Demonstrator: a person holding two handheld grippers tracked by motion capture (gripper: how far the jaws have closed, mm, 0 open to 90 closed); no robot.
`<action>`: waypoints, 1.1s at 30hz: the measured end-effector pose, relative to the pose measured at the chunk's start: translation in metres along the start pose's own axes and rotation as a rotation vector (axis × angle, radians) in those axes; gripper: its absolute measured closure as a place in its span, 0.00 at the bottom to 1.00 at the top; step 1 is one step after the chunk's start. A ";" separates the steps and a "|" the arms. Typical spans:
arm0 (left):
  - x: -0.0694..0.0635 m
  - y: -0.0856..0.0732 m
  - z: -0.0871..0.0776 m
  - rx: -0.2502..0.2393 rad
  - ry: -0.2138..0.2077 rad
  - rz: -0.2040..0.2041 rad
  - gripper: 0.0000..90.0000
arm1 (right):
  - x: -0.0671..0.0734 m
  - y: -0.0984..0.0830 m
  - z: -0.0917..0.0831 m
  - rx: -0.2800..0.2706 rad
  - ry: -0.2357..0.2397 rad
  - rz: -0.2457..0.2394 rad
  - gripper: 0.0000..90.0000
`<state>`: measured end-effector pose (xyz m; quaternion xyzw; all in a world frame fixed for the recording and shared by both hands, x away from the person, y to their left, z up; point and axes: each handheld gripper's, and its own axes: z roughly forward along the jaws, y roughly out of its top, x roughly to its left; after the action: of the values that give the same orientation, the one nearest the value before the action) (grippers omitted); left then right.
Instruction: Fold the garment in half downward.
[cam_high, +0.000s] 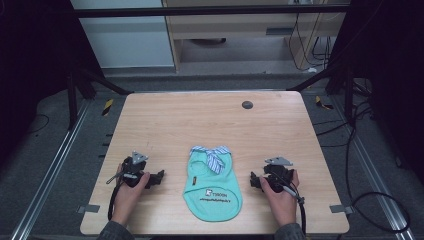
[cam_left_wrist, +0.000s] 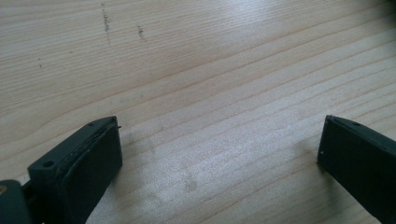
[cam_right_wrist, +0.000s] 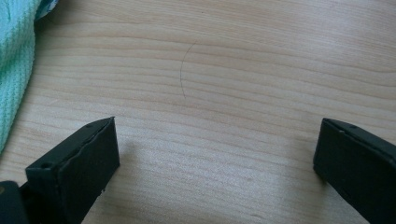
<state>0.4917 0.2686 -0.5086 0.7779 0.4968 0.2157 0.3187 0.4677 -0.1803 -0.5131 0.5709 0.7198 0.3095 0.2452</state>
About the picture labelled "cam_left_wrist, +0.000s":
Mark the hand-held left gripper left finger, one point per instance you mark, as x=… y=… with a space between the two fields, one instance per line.
x=77 y=168

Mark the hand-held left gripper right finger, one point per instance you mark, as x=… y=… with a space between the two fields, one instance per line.
x=361 y=155

